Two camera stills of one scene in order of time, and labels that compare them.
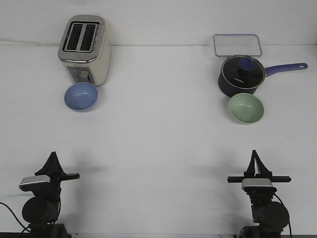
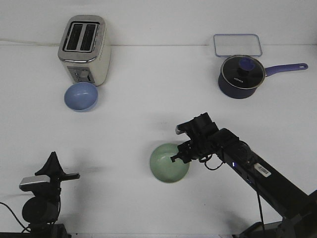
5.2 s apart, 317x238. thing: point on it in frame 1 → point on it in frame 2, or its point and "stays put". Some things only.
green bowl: (246, 108) → (163, 168)
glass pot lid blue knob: (243, 72) stays put
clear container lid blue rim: (227, 45) stays put
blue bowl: (80, 96) stays put
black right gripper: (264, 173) → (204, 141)
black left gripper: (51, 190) stays put
